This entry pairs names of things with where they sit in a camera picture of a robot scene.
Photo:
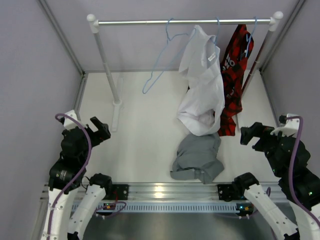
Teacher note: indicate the white slotted cable duct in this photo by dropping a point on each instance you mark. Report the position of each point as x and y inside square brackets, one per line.
[174, 207]

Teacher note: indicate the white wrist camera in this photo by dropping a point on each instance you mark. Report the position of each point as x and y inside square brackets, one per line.
[289, 125]
[70, 120]

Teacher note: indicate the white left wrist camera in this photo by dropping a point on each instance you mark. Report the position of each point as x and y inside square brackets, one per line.
[70, 120]

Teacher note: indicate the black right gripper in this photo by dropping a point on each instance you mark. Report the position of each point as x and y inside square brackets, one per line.
[256, 130]

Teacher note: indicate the blue hanger under white shirt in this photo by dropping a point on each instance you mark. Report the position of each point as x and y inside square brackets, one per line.
[218, 31]

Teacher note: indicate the grey button-up shirt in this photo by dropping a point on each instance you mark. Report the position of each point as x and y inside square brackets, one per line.
[196, 159]

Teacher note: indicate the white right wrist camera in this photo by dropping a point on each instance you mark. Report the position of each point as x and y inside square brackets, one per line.
[289, 125]

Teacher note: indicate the white hanging shirt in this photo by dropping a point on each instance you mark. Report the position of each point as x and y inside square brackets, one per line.
[201, 108]

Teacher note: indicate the red black plaid shirt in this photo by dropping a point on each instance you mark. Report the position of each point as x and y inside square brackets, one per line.
[233, 67]

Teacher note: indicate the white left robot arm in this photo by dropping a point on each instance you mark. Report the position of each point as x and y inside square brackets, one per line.
[65, 178]

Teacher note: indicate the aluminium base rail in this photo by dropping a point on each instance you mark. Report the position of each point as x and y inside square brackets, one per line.
[168, 192]

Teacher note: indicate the blue hanger under plaid shirt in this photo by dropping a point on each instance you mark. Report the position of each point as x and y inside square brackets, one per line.
[249, 38]

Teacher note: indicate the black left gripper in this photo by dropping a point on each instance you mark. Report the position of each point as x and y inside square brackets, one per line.
[103, 133]

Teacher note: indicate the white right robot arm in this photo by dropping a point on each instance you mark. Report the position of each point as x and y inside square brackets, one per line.
[288, 159]

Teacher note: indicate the white metal clothes rack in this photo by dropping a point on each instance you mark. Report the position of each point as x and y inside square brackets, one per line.
[116, 88]

